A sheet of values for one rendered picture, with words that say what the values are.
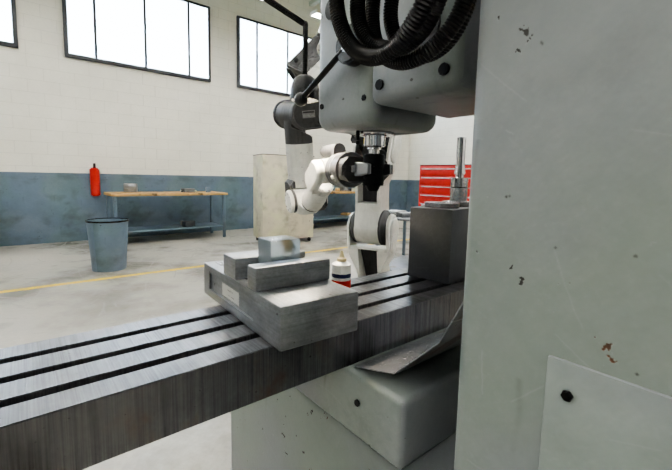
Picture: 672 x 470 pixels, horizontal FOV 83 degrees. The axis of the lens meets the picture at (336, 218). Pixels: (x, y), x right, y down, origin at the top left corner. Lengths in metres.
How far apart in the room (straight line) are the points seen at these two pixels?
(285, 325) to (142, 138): 7.84
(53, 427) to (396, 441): 0.46
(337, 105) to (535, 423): 0.62
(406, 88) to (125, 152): 7.76
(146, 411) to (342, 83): 0.63
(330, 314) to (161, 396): 0.26
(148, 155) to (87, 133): 1.04
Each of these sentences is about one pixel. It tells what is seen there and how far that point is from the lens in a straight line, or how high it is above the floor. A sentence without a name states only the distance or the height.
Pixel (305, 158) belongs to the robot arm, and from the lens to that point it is 1.26.
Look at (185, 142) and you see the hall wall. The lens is 8.55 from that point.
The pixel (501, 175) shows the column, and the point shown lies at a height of 1.22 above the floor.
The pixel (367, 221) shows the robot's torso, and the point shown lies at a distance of 1.51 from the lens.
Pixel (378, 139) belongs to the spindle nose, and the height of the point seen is 1.29.
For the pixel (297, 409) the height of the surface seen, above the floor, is 0.70.
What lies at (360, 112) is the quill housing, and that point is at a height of 1.33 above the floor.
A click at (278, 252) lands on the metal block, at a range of 0.69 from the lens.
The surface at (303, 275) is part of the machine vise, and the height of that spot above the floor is 1.04.
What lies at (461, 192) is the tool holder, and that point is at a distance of 1.12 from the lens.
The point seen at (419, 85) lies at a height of 1.35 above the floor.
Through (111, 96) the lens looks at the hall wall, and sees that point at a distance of 8.33.
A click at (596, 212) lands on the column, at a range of 0.39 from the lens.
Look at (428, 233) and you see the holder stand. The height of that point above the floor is 1.07.
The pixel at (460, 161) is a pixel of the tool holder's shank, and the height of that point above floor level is 1.26.
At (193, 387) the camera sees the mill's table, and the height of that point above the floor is 0.93.
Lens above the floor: 1.21
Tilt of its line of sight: 6 degrees down
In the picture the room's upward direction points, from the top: 1 degrees clockwise
